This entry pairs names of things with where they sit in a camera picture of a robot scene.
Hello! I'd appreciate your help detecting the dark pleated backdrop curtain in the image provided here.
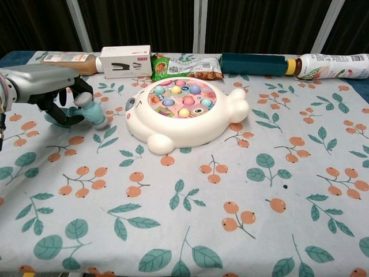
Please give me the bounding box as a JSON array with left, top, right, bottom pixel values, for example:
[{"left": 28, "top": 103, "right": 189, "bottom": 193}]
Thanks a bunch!
[{"left": 0, "top": 0, "right": 369, "bottom": 58}]

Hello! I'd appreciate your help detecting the white whack-a-mole toy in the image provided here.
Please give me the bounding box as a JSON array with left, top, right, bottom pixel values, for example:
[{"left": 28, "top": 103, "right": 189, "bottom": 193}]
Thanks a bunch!
[{"left": 124, "top": 77, "right": 250, "bottom": 155}]

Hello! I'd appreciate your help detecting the left silver and black robot hand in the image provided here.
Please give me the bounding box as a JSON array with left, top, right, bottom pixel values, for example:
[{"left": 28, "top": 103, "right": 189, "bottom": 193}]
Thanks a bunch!
[{"left": 11, "top": 63, "right": 95, "bottom": 127}]

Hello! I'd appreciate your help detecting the brown drink bottle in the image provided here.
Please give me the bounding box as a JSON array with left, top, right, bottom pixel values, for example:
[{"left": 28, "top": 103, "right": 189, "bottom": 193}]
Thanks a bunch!
[{"left": 39, "top": 53, "right": 104, "bottom": 77}]

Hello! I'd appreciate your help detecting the dark teal long box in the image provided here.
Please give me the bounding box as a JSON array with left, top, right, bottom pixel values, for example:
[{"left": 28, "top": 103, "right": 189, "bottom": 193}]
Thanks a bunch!
[{"left": 220, "top": 52, "right": 288, "bottom": 78}]

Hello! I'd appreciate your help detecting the white-label bottle with yellow cap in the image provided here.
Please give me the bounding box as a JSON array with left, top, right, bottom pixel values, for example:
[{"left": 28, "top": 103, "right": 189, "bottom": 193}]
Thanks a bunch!
[{"left": 285, "top": 53, "right": 369, "bottom": 80}]

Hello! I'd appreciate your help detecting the light blue toy hammer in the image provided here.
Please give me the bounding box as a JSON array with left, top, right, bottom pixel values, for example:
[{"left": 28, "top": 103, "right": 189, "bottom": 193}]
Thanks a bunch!
[{"left": 43, "top": 92, "right": 108, "bottom": 130}]

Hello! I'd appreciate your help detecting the green snack bag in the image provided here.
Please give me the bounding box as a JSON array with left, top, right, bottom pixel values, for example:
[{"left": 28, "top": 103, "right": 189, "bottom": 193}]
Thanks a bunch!
[{"left": 150, "top": 53, "right": 225, "bottom": 82}]

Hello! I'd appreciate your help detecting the silver metal partition post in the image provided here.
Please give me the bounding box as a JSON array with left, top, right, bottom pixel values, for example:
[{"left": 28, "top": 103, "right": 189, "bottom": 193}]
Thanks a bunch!
[
  {"left": 310, "top": 0, "right": 347, "bottom": 55},
  {"left": 192, "top": 0, "right": 209, "bottom": 54},
  {"left": 65, "top": 0, "right": 93, "bottom": 53}
]

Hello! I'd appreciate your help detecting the white stapler box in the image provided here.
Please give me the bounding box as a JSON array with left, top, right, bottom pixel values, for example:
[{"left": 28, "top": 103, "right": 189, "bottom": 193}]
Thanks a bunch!
[{"left": 100, "top": 45, "right": 153, "bottom": 80}]

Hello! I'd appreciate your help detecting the floral orange berry tablecloth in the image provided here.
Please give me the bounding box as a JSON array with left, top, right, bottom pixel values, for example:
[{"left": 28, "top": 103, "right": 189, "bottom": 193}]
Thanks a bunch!
[{"left": 0, "top": 51, "right": 369, "bottom": 277}]

